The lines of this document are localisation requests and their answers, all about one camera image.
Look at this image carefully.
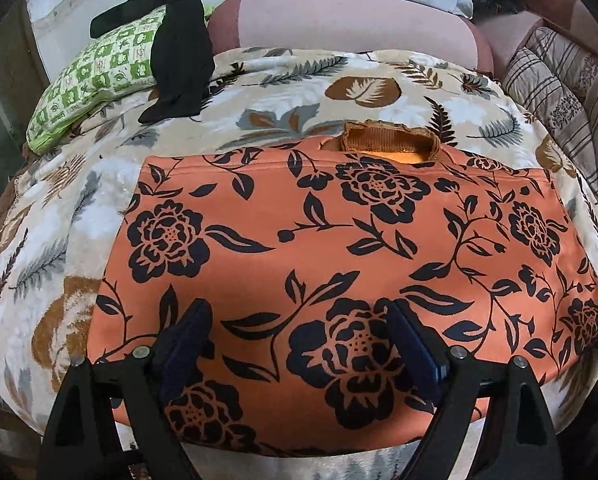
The green checkered pillow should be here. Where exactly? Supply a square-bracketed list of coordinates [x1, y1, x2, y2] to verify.
[26, 4, 215, 156]

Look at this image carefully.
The pink bolster cushion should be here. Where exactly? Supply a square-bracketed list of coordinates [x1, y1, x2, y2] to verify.
[206, 0, 495, 73]

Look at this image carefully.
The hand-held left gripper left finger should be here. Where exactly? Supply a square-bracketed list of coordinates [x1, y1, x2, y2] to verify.
[36, 299, 214, 480]

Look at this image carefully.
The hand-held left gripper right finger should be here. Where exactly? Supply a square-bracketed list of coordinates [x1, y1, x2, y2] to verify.
[386, 300, 565, 480]

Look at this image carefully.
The leaf print blanket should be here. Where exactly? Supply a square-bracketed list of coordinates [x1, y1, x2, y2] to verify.
[0, 47, 598, 480]

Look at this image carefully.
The black garment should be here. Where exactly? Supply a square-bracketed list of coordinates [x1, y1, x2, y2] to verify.
[90, 0, 216, 123]

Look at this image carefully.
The brown striped cushion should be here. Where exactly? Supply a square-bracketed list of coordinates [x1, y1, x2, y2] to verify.
[502, 25, 598, 211]

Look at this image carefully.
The pink sofa armrest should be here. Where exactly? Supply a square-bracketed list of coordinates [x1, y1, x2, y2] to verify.
[472, 0, 598, 81]

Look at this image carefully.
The orange floral shirt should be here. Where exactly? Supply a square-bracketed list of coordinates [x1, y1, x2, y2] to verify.
[86, 120, 598, 453]

